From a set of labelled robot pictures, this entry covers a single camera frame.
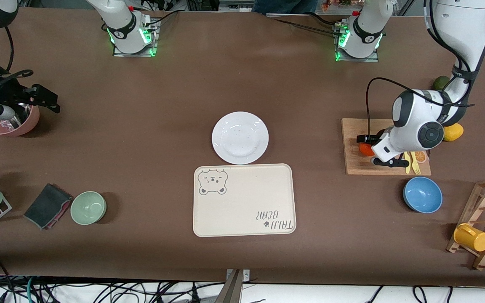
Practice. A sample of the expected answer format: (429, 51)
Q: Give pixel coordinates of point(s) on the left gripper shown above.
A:
(373, 138)

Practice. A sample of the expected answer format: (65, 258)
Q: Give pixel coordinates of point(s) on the pink bowl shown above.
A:
(11, 131)

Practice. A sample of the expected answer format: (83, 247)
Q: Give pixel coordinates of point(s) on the grey metal camera mount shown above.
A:
(235, 290)

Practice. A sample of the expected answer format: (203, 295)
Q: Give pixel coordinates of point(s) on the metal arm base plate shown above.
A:
(354, 59)
(118, 54)

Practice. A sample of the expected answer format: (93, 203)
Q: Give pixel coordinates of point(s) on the orange fruit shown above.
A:
(366, 150)

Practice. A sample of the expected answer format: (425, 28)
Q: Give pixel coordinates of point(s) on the standing person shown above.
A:
(284, 5)

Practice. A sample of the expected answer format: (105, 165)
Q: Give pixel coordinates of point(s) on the cream bear print tray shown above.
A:
(242, 202)

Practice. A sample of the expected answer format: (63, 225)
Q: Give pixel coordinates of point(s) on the clear crinkled plastic pieces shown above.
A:
(0, 125)

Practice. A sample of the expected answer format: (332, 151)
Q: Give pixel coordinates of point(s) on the yellow lemon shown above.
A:
(455, 132)

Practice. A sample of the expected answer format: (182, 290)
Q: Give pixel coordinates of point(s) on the dark grey folded cloth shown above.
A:
(44, 206)

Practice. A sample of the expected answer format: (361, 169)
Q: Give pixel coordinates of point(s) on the white round plate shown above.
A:
(240, 137)

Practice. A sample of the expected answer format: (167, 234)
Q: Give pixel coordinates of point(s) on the yellow plastic fork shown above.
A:
(416, 168)

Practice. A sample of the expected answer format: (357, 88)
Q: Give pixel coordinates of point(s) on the shiny metal scoop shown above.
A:
(22, 115)

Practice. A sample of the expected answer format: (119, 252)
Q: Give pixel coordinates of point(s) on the yellow mug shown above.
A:
(474, 240)

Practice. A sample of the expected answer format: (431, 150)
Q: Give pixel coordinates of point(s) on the pale green bowl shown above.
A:
(88, 208)

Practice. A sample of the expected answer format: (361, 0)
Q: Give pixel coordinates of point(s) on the dark green avocado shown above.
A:
(439, 83)

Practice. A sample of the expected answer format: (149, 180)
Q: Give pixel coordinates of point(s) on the wooden cutting board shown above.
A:
(352, 126)

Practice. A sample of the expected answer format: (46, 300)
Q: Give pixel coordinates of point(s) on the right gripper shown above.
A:
(10, 93)

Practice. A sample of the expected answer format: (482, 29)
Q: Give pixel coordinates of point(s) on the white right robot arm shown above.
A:
(120, 25)

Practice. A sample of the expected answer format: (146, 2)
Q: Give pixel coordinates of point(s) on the blue bowl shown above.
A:
(422, 194)

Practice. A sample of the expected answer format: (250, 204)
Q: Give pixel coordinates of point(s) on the pink folded cloth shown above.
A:
(59, 218)

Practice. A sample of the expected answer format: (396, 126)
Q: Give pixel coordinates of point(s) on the colourful toy pile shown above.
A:
(335, 4)

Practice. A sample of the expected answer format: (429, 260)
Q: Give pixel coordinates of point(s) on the yellow plastic knife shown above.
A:
(407, 166)

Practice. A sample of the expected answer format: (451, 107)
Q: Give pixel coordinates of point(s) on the wooden mug rack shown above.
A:
(472, 212)

